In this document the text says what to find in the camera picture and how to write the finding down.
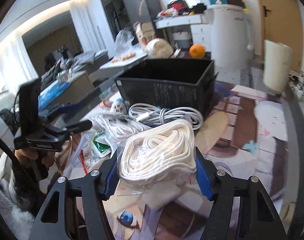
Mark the white desk with drawers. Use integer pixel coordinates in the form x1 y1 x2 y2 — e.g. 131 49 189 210
155 13 212 52

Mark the red black shoe box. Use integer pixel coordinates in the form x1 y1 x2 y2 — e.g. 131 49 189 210
167 0 189 15

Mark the woven basket under desk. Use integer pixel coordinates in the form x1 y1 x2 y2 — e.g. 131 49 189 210
173 31 193 51

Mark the orange fruit carton box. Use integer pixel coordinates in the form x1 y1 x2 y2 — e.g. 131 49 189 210
134 22 156 50

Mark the green white medicine packet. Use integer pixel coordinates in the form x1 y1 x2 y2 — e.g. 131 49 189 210
77 129 113 175

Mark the grey cable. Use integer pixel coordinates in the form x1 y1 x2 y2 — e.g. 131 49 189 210
128 102 205 131

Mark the cream trash bin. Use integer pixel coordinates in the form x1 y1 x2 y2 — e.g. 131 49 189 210
263 40 293 94

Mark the person's left hand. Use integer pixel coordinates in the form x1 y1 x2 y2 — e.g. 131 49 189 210
14 147 55 168

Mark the clear bag of snacks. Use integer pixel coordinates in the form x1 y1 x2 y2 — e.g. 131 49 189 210
112 30 136 62

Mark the black refrigerator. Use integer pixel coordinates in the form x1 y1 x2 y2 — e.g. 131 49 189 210
123 0 162 27

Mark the black storage box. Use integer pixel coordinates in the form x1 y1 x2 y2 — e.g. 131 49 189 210
115 59 216 117

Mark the wooden door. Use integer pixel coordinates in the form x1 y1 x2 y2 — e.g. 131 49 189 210
259 0 303 72

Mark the white cabbage in bag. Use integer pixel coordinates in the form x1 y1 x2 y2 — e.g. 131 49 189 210
145 38 174 59

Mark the grey white side table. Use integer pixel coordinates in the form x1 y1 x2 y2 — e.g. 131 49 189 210
89 50 147 82

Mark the orange fruit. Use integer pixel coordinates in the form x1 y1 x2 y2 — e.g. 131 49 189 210
189 44 206 59

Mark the large white cylindrical appliance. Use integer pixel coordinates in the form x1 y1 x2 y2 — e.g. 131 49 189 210
206 4 254 70

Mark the white striped rope bundle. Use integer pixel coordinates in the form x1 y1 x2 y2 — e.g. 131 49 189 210
90 112 152 143

